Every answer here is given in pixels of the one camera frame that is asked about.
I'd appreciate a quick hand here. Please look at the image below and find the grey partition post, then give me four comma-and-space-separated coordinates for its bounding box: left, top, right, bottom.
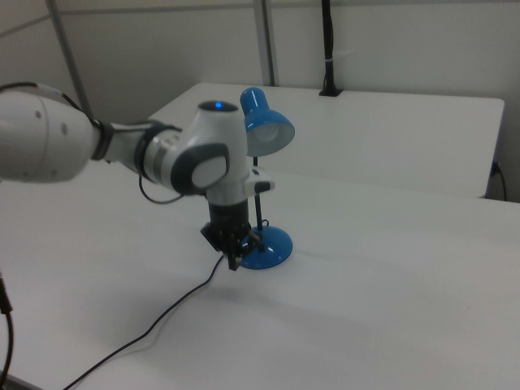
252, 0, 280, 87
45, 0, 93, 118

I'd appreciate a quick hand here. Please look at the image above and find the black wall cable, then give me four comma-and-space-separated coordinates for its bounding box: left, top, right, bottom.
491, 161, 509, 202

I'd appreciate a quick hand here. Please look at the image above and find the black lamp power cord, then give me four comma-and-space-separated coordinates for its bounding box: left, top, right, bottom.
59, 253, 225, 390

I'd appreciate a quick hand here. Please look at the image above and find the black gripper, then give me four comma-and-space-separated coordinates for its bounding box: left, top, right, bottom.
200, 200, 262, 273

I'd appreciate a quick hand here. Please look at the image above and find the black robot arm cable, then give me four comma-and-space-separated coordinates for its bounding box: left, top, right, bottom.
136, 173, 184, 205

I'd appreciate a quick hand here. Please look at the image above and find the thick black hanging cable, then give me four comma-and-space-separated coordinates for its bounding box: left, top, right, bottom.
0, 268, 16, 381

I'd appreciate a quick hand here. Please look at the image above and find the black clamped cable pole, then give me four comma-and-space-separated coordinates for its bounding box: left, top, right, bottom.
318, 0, 345, 98

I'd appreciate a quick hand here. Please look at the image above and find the blue desk lamp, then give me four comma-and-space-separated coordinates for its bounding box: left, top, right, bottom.
238, 86, 297, 271

